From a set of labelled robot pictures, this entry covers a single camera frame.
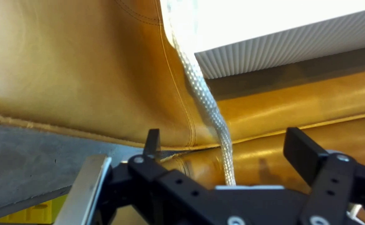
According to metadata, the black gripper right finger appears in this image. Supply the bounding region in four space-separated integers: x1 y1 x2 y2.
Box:
282 126 360 225

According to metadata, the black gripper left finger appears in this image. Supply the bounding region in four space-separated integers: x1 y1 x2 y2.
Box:
125 127 173 182

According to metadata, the thick white braided rope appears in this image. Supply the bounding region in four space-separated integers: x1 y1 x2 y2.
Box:
163 0 238 187

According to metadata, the mustard leather chair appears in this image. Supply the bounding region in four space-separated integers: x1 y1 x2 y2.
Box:
115 111 365 225
0 0 365 152

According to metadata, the white plastic bin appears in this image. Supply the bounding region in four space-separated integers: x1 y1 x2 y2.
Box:
158 0 365 81

